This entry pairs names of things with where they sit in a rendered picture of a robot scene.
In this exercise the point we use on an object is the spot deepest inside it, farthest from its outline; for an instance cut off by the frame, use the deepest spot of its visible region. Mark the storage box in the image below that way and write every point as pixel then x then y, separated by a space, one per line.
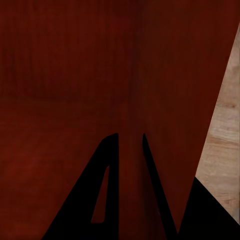
pixel 73 72

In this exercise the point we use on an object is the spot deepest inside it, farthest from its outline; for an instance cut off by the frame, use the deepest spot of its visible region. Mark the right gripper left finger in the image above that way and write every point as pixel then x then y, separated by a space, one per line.
pixel 73 221

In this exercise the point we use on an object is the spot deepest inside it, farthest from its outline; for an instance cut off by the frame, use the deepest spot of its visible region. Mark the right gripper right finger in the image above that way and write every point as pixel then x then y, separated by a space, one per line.
pixel 204 217

